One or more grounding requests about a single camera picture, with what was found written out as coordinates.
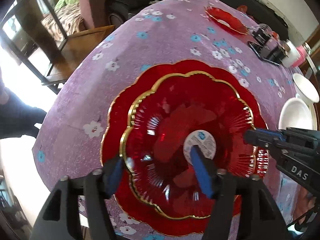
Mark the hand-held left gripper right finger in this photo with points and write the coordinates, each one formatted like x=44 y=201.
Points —
x=202 y=175

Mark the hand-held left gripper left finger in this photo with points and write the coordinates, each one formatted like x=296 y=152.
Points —
x=113 y=177

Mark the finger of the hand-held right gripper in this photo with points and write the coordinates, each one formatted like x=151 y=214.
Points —
x=257 y=140
x=270 y=133

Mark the white foam bowl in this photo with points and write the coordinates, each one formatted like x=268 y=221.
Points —
x=295 y=115
x=306 y=87

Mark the large red glass plate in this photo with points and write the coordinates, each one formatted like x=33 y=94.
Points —
x=117 y=117

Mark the medium red glass plate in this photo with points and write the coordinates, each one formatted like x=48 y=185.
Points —
x=175 y=120

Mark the person's right forearm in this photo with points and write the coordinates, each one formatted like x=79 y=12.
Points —
x=303 y=205

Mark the white plastic jar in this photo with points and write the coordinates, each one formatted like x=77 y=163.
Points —
x=291 y=55

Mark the black smartphone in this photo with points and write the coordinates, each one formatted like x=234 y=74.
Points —
x=260 y=52

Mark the pink sleeved bottle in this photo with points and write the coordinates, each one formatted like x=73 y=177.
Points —
x=303 y=52

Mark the dark cloth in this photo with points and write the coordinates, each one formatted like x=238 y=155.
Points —
x=17 y=120

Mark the small red glass plate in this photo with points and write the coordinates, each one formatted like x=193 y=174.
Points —
x=223 y=17

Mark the red plastic bag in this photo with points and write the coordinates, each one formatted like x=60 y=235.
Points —
x=242 y=8

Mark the purple floral tablecloth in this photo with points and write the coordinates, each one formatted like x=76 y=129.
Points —
x=162 y=42

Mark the wooden chair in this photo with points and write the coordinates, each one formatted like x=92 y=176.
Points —
x=82 y=45

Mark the brown patterned blanket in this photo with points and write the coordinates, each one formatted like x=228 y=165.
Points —
x=67 y=17

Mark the black sofa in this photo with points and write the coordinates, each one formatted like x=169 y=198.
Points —
x=130 y=2

